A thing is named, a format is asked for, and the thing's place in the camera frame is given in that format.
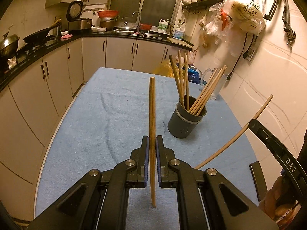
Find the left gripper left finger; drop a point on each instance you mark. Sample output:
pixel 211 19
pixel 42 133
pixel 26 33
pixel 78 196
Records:
pixel 98 200

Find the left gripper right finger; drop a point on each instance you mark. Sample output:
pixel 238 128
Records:
pixel 206 199

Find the wooden chopstick ten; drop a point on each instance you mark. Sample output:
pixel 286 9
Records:
pixel 236 136

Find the wooden chopstick one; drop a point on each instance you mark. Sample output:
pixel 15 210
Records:
pixel 180 74

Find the wooden chopstick nine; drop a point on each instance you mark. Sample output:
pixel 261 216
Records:
pixel 152 139

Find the wooden chopstick five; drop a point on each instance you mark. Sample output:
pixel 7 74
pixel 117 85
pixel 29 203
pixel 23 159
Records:
pixel 208 91

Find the wooden chopstick seven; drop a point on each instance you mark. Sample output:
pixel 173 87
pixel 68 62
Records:
pixel 184 71

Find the wooden chopstick four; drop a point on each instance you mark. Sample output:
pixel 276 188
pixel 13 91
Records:
pixel 177 80

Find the wooden chopstick three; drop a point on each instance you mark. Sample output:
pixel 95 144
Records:
pixel 187 96

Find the wooden chopstick six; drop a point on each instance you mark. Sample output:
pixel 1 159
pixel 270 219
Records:
pixel 209 92

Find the wooden chopstick two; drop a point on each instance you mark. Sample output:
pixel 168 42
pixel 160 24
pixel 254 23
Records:
pixel 191 110

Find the kitchen base cabinets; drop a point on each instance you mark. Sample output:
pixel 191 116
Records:
pixel 36 94

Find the kitchen faucet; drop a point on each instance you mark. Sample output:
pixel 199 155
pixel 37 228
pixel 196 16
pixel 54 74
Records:
pixel 138 19

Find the person right hand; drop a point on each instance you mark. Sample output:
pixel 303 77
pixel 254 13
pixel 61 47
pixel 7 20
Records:
pixel 272 204

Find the black phone on table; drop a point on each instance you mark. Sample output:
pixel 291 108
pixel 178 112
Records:
pixel 259 180

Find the blue table cloth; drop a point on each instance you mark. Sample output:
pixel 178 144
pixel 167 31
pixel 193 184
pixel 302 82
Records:
pixel 108 120

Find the dark utensil holder cup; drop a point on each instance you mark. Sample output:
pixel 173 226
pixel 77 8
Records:
pixel 182 122

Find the clear glass mug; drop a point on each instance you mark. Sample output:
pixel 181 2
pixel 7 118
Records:
pixel 205 77

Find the blue plastic bag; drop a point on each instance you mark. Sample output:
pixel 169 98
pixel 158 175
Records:
pixel 194 75

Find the yellow plastic bag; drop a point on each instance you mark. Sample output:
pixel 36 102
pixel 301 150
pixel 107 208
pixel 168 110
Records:
pixel 164 69

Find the wooden cutting board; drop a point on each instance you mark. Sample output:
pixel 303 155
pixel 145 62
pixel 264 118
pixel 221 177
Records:
pixel 179 42

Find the hanging white plastic bag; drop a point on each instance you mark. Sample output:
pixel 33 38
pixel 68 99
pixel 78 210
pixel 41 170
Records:
pixel 248 15

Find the blue label bottle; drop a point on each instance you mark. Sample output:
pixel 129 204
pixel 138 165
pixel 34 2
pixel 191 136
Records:
pixel 179 32

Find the black frying pan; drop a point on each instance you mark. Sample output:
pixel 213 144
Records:
pixel 39 36

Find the metal pot with lid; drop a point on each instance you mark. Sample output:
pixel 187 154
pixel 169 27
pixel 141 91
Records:
pixel 108 23

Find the green label detergent jug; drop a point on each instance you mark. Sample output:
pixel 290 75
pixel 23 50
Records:
pixel 162 26

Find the red basin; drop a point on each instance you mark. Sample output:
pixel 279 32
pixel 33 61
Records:
pixel 108 14

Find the rice cooker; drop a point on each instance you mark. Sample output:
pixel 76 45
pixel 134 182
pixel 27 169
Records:
pixel 75 21

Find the black wall shelf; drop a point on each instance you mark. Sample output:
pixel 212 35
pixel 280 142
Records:
pixel 200 5

